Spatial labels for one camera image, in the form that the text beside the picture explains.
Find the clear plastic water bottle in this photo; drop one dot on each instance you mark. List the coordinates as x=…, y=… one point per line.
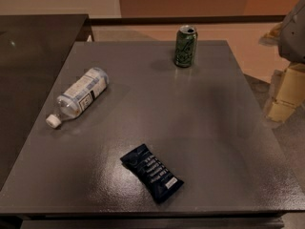
x=78, y=97

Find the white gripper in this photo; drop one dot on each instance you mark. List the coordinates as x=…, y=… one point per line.
x=294, y=37

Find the green soda can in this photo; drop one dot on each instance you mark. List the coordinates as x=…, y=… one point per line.
x=185, y=46

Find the dark blue rxbar wrapper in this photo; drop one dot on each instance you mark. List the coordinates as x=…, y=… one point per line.
x=157, y=178

